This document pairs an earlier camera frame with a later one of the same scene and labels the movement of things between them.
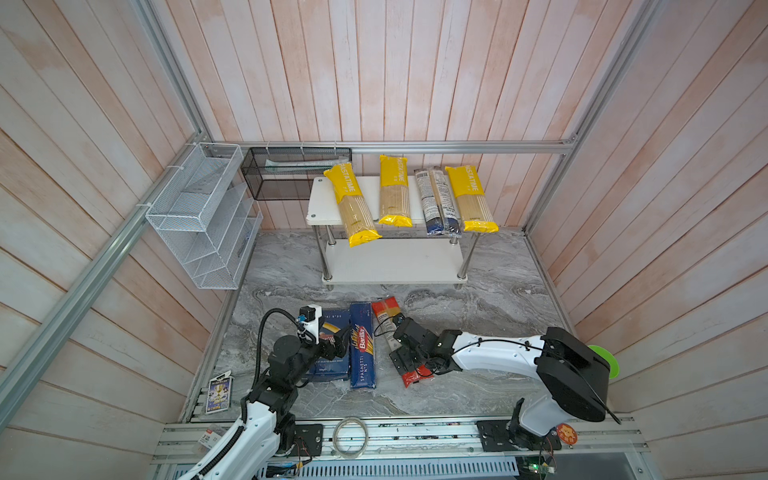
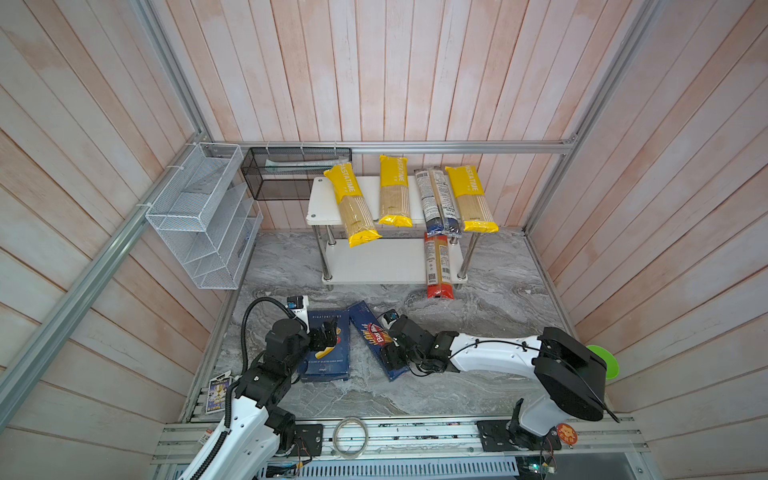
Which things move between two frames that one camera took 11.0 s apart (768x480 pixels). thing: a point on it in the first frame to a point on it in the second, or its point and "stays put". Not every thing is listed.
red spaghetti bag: x=385 y=310 to x=438 y=266
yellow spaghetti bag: x=394 y=206 stays put
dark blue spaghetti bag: x=439 y=207 stays put
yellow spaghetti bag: x=358 y=219 stays put
